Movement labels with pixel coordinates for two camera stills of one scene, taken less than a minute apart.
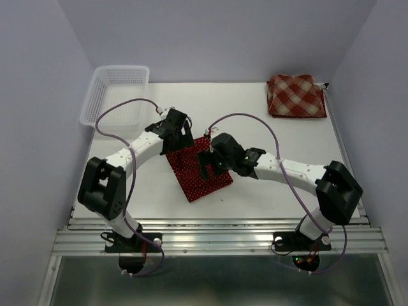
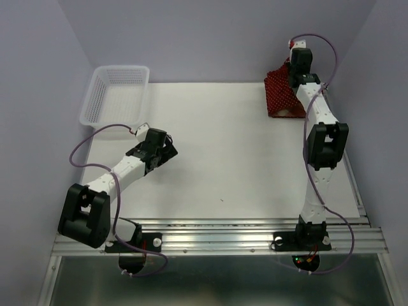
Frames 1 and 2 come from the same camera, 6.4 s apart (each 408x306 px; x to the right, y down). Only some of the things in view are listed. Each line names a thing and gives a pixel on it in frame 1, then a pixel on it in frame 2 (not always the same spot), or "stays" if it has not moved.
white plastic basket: x=111 y=85 stays
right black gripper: x=206 y=156 to x=290 y=66
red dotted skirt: x=185 y=164 to x=282 y=101
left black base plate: x=115 y=243 stays
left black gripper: x=185 y=140 to x=167 y=152
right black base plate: x=296 y=241 stays
